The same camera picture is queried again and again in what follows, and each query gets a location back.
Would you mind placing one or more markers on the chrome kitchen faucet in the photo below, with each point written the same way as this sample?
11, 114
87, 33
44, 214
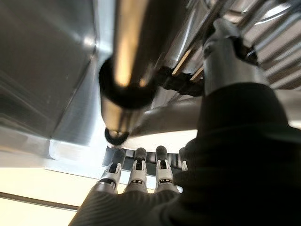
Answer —
127, 47

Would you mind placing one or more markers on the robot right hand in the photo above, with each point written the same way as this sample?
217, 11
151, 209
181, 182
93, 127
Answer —
235, 176

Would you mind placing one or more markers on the stainless steel sink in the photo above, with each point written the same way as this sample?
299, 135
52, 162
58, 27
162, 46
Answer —
47, 70

